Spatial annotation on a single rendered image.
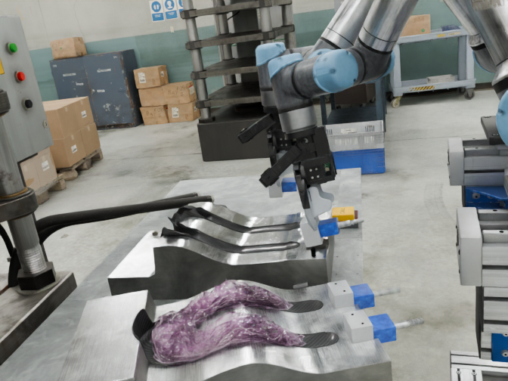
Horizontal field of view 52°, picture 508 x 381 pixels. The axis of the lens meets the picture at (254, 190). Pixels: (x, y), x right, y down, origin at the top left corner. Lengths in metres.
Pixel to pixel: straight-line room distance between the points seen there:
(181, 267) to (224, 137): 4.16
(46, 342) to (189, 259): 0.34
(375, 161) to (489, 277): 3.47
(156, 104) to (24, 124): 6.37
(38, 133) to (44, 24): 7.50
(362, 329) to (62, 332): 0.64
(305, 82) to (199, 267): 0.45
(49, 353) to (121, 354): 0.31
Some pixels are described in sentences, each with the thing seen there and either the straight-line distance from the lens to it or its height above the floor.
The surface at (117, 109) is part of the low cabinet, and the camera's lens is 8.14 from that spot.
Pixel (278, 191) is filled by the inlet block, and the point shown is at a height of 0.92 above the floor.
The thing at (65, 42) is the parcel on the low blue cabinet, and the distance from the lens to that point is 8.40.
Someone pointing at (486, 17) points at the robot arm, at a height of 1.34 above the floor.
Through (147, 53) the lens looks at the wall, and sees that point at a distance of 8.34.
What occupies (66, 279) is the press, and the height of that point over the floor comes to 0.78.
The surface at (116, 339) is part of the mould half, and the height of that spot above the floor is 0.91.
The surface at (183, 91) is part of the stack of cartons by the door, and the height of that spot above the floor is 0.44.
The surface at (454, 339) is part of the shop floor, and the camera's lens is 2.39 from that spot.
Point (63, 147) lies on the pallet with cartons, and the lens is 5.66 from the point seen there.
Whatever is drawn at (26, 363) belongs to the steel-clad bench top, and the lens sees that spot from 1.15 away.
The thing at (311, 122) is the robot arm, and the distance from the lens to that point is 1.07.
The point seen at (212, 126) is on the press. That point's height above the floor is 0.36.
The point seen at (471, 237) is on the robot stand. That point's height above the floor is 0.99.
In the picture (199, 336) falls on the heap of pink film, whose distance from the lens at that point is 0.89.
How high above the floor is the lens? 1.38
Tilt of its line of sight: 19 degrees down
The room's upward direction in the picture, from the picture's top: 8 degrees counter-clockwise
